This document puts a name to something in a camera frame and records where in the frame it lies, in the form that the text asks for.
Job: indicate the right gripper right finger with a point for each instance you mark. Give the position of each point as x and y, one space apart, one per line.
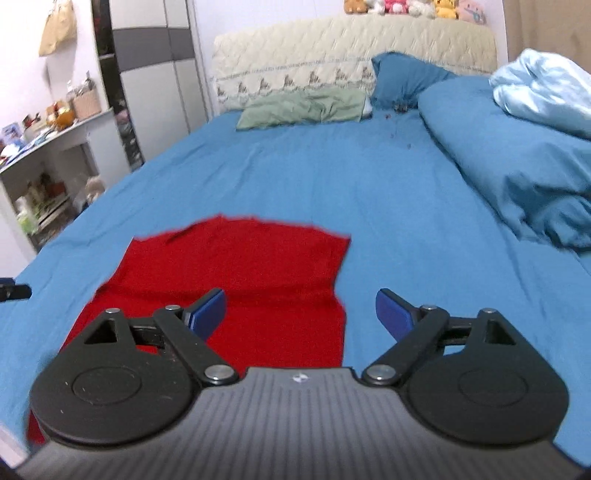
417 331

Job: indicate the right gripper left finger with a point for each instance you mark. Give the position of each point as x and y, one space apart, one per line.
186 331

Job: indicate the red long-sleeve sweater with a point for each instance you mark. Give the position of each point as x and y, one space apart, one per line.
115 382

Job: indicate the green tissue pack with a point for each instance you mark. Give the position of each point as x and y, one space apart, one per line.
25 216

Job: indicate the blue bed sheet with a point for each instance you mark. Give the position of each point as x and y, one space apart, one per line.
417 227

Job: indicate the white shelf desk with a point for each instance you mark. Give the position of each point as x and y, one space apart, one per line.
89 148

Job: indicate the beige bag on floor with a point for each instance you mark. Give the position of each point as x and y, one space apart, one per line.
93 188

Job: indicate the framed photo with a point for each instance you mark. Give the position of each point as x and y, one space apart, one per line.
12 135

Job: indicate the orange plush on desk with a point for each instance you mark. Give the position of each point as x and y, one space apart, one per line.
64 118

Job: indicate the blue folded duvet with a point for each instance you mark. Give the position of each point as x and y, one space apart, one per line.
536 179

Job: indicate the woven storage basket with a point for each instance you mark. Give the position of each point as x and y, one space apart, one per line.
86 104

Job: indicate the green pillow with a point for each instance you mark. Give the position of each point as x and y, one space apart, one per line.
312 106

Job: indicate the dark blue pillow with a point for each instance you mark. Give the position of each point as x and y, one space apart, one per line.
400 79

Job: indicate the beige tote bag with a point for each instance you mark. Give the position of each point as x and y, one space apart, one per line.
60 28

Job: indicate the cream quilted headboard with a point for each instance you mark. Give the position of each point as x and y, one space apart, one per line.
317 53

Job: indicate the white grey wardrobe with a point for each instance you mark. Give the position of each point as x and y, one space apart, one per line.
150 72

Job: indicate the light blue blanket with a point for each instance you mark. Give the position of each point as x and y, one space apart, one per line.
545 88

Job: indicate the white plush toy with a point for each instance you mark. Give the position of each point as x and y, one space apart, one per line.
421 8

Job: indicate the yellow plush toy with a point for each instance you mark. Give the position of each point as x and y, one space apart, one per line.
446 9

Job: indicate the light pink plush toy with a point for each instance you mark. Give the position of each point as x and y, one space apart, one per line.
471 11

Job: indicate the brown teddy plush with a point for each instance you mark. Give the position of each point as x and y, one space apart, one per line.
352 7

